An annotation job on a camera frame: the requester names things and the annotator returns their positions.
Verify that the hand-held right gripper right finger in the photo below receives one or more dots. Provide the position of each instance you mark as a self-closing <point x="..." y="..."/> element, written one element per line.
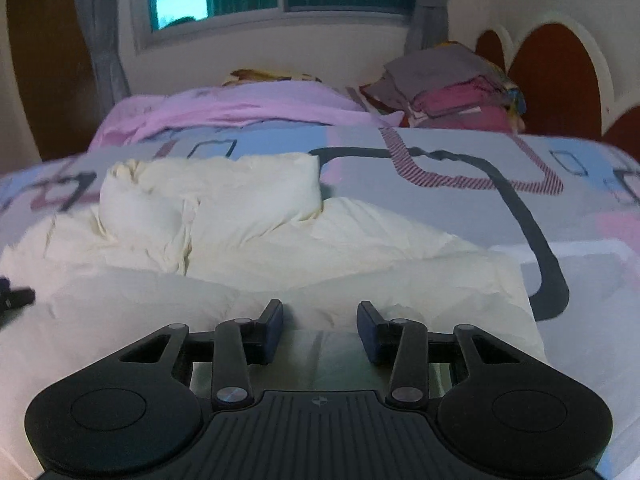
<point x="368" y="334"/>

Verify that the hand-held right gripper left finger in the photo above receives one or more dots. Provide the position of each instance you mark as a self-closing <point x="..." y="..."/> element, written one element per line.
<point x="272" y="332"/>

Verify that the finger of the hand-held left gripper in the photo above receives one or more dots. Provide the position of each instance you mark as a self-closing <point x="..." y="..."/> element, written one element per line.
<point x="17" y="297"/>

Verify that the large white garment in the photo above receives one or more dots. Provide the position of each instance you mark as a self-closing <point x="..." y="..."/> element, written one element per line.
<point x="300" y="240"/>

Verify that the magenta folded clothes pile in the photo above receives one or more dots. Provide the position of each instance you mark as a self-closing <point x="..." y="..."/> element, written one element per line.
<point x="465" y="105"/>

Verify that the pile of folded clothes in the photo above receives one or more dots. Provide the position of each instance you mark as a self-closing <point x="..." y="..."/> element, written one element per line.
<point x="430" y="70"/>

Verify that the bed with patterned sheet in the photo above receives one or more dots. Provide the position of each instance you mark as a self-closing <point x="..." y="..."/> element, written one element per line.
<point x="450" y="210"/>

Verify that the brown wooden wardrobe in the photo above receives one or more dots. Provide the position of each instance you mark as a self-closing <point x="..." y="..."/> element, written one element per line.
<point x="50" y="85"/>

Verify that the pink blanket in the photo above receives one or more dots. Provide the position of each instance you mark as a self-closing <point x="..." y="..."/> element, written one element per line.
<point x="225" y="105"/>

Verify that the yellow cloth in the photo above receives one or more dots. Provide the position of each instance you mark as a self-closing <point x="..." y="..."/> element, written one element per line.
<point x="260" y="76"/>

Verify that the grey curtain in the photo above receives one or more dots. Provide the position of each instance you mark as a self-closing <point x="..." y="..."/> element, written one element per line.
<point x="102" y="35"/>
<point x="427" y="5"/>

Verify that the white and brown scalloped headboard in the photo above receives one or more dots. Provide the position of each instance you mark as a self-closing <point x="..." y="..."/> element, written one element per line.
<point x="555" y="70"/>

